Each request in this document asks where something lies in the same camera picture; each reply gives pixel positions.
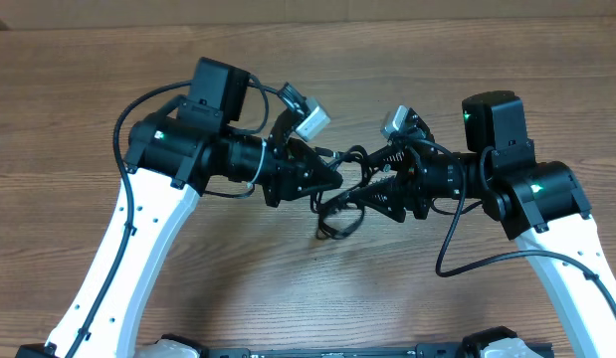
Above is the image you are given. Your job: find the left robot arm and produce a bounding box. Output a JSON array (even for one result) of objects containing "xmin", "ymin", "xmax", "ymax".
[{"xmin": 17, "ymin": 58, "xmax": 342, "ymax": 358}]

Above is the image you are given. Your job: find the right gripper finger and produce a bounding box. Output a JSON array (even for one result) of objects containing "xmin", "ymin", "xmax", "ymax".
[
  {"xmin": 346, "ymin": 178, "xmax": 417, "ymax": 223},
  {"xmin": 367, "ymin": 142, "xmax": 412, "ymax": 172}
]

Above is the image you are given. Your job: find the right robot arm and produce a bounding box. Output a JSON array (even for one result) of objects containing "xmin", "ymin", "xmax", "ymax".
[{"xmin": 347, "ymin": 90, "xmax": 616, "ymax": 357}]

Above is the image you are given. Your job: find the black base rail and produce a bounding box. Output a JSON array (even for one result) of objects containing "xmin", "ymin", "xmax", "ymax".
[{"xmin": 134, "ymin": 326, "xmax": 555, "ymax": 358}]

